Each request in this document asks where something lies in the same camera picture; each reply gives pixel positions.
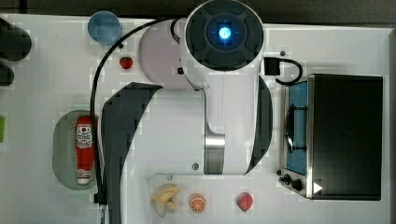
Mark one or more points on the red plush ketchup bottle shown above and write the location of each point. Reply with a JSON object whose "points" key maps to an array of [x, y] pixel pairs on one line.
{"points": [[84, 150]]}

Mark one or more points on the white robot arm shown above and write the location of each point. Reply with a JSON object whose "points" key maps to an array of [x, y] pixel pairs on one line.
{"points": [[219, 122]]}

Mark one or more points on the lilac round plate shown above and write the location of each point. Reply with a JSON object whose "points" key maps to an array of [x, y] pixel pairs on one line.
{"points": [[159, 54]]}

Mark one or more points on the small red strawberry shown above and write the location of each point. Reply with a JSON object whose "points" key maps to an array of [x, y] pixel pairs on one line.
{"points": [[126, 62]]}

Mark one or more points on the orange slice toy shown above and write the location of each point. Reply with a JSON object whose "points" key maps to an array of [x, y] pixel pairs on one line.
{"points": [[197, 203]]}

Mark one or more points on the peeled toy banana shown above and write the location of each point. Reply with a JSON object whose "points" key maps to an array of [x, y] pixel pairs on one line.
{"points": [[163, 200]]}

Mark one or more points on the red peach toy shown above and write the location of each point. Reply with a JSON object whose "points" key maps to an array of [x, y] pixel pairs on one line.
{"points": [[244, 201]]}

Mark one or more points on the blue bowl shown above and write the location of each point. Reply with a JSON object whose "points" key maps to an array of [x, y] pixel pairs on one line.
{"points": [[104, 27]]}

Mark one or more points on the black toaster oven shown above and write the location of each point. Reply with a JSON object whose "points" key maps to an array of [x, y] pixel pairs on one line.
{"points": [[333, 138]]}

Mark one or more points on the small black cup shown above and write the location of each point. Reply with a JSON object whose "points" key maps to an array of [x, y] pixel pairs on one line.
{"points": [[6, 76]]}

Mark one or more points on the green squeeze bottle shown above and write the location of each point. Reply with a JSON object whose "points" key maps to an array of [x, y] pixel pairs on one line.
{"points": [[2, 129]]}

